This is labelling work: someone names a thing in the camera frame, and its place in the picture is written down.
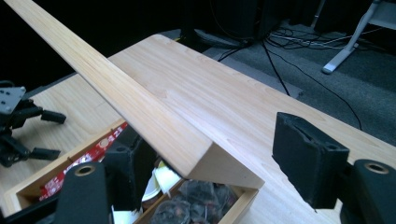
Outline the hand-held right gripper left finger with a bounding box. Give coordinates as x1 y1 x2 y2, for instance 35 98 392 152
103 125 159 213

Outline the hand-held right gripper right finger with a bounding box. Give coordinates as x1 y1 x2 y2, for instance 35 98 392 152
271 111 350 210

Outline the wooden box lid with window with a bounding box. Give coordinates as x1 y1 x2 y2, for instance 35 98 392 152
3 0 266 189

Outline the wooden tea box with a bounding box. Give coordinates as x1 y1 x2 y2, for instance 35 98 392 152
3 118 260 224

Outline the white capsule cup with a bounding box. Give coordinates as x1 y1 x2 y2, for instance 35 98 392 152
111 209 142 224
141 174 163 203

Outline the stack of red sachets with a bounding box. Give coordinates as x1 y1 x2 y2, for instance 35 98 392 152
38 121 129 202

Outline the yellow-green capsule cup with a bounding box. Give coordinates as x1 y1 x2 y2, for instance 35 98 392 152
153 161 183 195

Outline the pile of dark tea bags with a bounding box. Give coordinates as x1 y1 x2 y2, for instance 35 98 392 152
149 179 240 224

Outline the white desk leg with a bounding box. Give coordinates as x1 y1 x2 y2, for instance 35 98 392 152
321 0 396 75

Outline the black stand base striped edge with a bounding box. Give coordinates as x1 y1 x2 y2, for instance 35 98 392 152
181 0 281 49

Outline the thin black floor cable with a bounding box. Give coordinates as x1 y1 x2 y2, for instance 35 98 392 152
264 46 363 131

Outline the long black floor cable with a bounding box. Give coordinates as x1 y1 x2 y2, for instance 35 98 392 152
217 38 291 97

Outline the bundle of floor cables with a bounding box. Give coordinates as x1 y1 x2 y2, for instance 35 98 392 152
268 26 384 51

